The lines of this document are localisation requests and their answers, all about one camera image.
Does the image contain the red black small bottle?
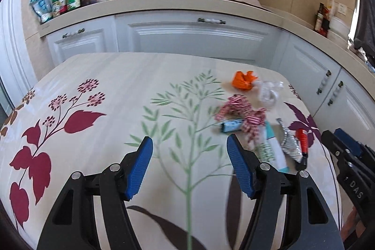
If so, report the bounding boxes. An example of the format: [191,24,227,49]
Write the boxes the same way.
[296,129,308,171]

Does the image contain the silver foil wrapper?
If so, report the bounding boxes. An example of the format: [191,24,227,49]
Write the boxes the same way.
[277,118,303,163]

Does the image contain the teal white tube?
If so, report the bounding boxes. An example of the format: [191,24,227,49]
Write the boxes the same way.
[255,121,289,173]

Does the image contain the clear plastic bag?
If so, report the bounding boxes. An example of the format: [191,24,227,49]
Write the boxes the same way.
[254,81,284,110]

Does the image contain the red white checkered cloth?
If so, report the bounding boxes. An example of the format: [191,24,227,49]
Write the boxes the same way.
[215,94,266,147]

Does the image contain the orange wrapper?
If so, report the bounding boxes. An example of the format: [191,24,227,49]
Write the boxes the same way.
[231,71,258,91]

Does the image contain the white kitchen cabinets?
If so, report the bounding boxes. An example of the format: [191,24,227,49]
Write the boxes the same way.
[39,10,374,147]

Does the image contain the person's hand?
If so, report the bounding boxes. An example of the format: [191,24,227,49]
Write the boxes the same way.
[340,207,365,241]

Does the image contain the dark hanging cloth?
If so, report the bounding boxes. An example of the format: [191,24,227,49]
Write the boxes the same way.
[354,0,374,66]

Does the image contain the floral tablecloth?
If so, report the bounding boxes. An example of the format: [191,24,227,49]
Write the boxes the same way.
[1,53,343,249]

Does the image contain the white lidded container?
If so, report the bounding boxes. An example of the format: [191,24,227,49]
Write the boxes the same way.
[327,16,350,49]

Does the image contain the dark sauce bottle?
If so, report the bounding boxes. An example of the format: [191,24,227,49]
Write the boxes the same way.
[314,3,324,32]

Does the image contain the blue white snack bag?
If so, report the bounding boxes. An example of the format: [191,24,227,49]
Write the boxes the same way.
[29,0,53,24]

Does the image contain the white wall socket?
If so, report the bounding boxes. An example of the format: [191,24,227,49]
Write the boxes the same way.
[337,3,347,16]

